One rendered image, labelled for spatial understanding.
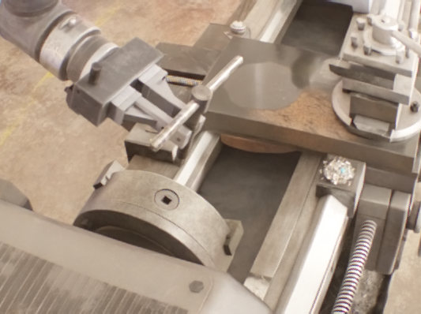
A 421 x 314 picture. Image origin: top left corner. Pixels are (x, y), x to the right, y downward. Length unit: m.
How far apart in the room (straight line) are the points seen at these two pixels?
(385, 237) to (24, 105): 2.17
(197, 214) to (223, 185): 0.67
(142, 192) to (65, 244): 0.24
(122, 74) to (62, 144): 2.12
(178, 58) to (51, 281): 1.16
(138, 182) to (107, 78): 0.21
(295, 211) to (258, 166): 0.29
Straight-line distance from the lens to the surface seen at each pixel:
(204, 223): 0.96
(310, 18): 2.25
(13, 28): 0.89
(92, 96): 0.81
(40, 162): 2.90
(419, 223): 1.59
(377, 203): 1.50
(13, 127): 3.15
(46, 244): 0.76
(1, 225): 0.80
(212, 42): 1.84
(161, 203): 0.95
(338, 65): 1.39
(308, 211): 1.42
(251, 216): 1.56
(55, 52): 0.86
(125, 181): 0.98
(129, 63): 0.85
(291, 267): 1.32
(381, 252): 1.63
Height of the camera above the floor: 1.90
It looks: 45 degrees down
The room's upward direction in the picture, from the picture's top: 6 degrees counter-clockwise
